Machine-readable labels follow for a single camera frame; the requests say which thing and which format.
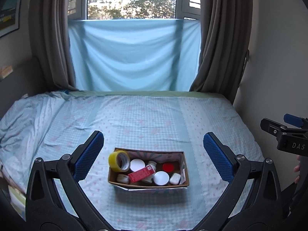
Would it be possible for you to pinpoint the yellow tape roll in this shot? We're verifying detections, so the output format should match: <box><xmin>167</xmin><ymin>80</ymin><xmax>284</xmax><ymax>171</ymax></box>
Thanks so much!
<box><xmin>108</xmin><ymin>150</ymin><xmax>131</xmax><ymax>173</ymax></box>

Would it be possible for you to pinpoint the black lid white jar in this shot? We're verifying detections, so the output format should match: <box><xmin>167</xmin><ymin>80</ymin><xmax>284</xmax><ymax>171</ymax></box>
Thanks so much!
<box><xmin>116</xmin><ymin>174</ymin><xmax>130</xmax><ymax>185</ymax></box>

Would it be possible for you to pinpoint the red lid tin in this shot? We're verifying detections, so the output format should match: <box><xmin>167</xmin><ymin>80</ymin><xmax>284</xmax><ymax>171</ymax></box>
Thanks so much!
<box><xmin>162</xmin><ymin>162</ymin><xmax>175</xmax><ymax>173</ymax></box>

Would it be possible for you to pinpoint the red carton box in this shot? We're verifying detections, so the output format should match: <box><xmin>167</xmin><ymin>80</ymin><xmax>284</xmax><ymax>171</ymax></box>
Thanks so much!
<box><xmin>128</xmin><ymin>167</ymin><xmax>151</xmax><ymax>183</ymax></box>

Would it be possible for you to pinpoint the white pill bottle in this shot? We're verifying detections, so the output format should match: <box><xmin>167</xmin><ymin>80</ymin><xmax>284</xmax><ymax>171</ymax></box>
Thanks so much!
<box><xmin>142</xmin><ymin>161</ymin><xmax>157</xmax><ymax>184</ymax></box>

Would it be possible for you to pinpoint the person's hand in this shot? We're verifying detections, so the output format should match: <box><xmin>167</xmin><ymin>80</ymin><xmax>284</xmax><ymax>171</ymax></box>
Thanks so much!
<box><xmin>293</xmin><ymin>155</ymin><xmax>301</xmax><ymax>184</ymax></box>

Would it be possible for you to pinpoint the cardboard box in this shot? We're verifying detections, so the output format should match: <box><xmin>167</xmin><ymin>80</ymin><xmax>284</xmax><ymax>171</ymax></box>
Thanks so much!
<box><xmin>108</xmin><ymin>148</ymin><xmax>189</xmax><ymax>193</ymax></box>

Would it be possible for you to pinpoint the checkered bed sheet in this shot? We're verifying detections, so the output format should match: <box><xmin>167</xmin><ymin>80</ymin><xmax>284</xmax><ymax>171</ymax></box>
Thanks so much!
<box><xmin>1</xmin><ymin>92</ymin><xmax>264</xmax><ymax>230</ymax></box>

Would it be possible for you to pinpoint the light blue hanging cloth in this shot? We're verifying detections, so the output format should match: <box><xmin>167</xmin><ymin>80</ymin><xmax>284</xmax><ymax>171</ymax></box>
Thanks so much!
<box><xmin>68</xmin><ymin>19</ymin><xmax>200</xmax><ymax>92</ymax></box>

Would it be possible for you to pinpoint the right grey curtain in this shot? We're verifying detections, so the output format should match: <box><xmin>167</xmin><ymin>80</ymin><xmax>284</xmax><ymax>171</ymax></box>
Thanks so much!
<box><xmin>190</xmin><ymin>0</ymin><xmax>253</xmax><ymax>103</ymax></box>

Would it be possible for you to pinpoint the grey curtain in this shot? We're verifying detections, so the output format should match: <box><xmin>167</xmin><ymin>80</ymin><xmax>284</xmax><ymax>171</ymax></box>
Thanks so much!
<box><xmin>190</xmin><ymin>0</ymin><xmax>253</xmax><ymax>103</ymax></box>
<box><xmin>28</xmin><ymin>0</ymin><xmax>77</xmax><ymax>91</ymax></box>

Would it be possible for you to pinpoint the left grey curtain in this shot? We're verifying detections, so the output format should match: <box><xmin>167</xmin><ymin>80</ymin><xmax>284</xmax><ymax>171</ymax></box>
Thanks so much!
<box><xmin>28</xmin><ymin>0</ymin><xmax>77</xmax><ymax>91</ymax></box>

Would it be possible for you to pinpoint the small wall shelf item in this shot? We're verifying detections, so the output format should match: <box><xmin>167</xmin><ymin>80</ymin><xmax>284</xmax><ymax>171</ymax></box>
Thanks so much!
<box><xmin>0</xmin><ymin>66</ymin><xmax>13</xmax><ymax>80</ymax></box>

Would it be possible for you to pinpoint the window frame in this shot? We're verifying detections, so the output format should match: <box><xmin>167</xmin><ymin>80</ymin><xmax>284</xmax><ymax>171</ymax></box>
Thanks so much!
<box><xmin>67</xmin><ymin>0</ymin><xmax>200</xmax><ymax>20</ymax></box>

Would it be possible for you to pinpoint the framed wall picture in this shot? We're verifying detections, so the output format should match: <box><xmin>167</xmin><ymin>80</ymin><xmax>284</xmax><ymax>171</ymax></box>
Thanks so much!
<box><xmin>0</xmin><ymin>0</ymin><xmax>21</xmax><ymax>38</ymax></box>

